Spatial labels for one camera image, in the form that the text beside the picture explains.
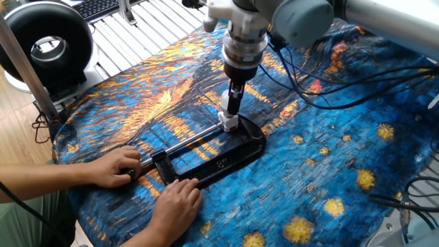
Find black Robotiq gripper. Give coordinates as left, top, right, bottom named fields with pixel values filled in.
left=223, top=61, right=259, bottom=117

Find white light bulb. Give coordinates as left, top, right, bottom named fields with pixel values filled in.
left=219, top=89, right=238, bottom=118

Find black C-clamp with silver screw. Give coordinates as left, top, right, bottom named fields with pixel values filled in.
left=122, top=114, right=268, bottom=191

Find person's right forearm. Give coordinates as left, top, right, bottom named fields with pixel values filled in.
left=119, top=221, right=162, bottom=247

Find person's right hand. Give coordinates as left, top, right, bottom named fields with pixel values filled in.
left=149, top=177, right=204, bottom=238

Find person's left hand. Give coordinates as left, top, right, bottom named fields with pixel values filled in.
left=86, top=145, right=143, bottom=190

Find white lamp socket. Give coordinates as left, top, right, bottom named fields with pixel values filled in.
left=217, top=110, right=240, bottom=133

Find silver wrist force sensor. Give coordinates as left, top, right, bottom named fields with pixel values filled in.
left=221, top=23, right=270, bottom=70

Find starry night painting cloth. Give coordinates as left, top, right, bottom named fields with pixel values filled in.
left=51, top=0, right=439, bottom=247

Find white device base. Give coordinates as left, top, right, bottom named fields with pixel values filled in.
left=3, top=40, right=101, bottom=104

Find black computer keyboard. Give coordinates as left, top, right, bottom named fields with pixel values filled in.
left=71, top=0, right=147, bottom=22

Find green trousers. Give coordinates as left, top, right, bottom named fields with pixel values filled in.
left=0, top=190, right=77, bottom=247

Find black wrist cable with connector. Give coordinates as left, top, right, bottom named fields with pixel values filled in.
left=259, top=30, right=439, bottom=110

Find small aluminium bracket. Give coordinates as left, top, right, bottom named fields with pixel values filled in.
left=117, top=0, right=138, bottom=26

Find black looped cable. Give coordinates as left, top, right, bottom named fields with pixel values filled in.
left=31, top=101, right=52, bottom=145

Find black cable with metal plug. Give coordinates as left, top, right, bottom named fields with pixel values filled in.
left=367, top=176, right=439, bottom=238

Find aluminium frame post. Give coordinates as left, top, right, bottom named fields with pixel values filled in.
left=0, top=13, right=60, bottom=121

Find black ring shaped device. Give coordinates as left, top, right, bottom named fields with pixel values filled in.
left=0, top=1, right=95, bottom=95

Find black hanging cable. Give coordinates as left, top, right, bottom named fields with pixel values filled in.
left=0, top=180, right=71, bottom=247

